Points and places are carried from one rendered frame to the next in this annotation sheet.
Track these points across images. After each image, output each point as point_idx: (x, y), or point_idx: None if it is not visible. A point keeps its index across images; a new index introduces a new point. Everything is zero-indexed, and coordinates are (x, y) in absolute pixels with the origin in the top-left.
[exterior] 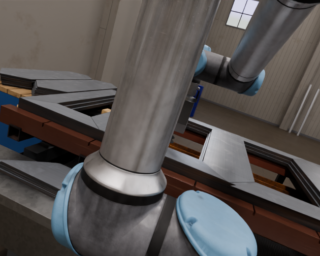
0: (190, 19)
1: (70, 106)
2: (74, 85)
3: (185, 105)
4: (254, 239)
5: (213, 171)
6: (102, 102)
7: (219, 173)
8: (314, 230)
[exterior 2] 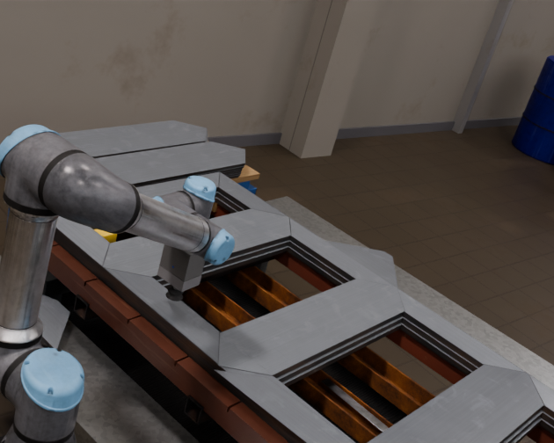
0: (19, 246)
1: None
2: (147, 166)
3: (181, 257)
4: (69, 388)
5: (215, 348)
6: None
7: (222, 352)
8: None
